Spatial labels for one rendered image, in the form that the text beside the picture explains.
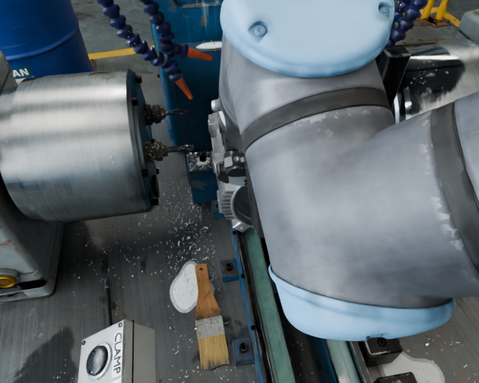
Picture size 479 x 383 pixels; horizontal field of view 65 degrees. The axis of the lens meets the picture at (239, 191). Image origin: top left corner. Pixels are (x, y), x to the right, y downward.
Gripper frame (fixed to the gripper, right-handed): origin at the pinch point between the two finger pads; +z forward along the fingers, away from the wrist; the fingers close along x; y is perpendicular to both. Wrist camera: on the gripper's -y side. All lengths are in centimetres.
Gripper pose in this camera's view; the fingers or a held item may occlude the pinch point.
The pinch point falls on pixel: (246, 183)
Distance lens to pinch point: 54.7
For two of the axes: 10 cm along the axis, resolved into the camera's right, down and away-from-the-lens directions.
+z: -0.8, 2.0, 9.8
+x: -9.9, 1.3, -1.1
